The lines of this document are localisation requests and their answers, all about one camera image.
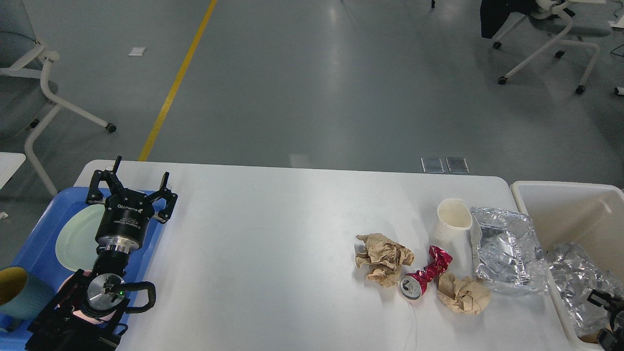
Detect white side table edge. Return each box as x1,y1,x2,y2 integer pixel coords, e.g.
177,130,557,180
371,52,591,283
0,152,25,189

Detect grey office chair right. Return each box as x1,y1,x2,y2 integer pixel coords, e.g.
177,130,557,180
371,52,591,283
492,0,611,94

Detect aluminium foil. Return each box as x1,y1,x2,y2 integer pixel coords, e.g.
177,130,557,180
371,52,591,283
547,242,623,337

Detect white paper cup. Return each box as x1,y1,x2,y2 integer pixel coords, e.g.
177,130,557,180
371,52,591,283
429,198,474,247

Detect mint green plate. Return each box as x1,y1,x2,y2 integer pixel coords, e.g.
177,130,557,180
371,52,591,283
55,204,105,272

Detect teal mug yellow inside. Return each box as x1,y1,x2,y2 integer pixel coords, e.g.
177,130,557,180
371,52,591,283
0,265,56,333

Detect crushed red can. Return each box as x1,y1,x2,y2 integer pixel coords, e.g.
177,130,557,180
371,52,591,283
398,245,453,300

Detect brown paper bag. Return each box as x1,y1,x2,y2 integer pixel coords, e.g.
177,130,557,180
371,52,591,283
579,332,599,344

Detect blue plastic tray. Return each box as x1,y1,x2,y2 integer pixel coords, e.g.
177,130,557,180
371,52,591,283
0,187,164,351

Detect white waste bin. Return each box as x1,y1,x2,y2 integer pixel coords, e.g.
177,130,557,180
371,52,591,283
510,181,624,351

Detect grey office chair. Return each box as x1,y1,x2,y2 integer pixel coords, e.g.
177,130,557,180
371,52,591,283
0,0,117,196
492,0,611,94

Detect crumpled brown paper ball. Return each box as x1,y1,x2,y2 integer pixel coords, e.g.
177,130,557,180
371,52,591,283
355,233,414,288

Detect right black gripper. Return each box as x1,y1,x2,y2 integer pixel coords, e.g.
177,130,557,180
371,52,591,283
587,290,624,351

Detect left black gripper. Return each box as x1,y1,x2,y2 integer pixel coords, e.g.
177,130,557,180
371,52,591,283
86,156,178,250

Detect crushed clear plastic bottle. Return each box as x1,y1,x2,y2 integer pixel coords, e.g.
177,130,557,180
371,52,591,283
469,207,549,295

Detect black jacket on chair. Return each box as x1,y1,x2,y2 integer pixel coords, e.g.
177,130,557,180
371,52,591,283
480,0,536,39

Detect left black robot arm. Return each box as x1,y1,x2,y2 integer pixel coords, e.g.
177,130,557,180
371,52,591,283
25,157,178,351

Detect small crumpled brown paper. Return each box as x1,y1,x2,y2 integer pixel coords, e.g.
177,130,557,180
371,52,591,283
437,273,492,315

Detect pink mug dark inside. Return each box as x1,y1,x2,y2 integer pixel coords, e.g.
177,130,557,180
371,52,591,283
56,270,115,325

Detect grey office chair left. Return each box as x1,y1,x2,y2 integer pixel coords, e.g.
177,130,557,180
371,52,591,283
0,0,117,196

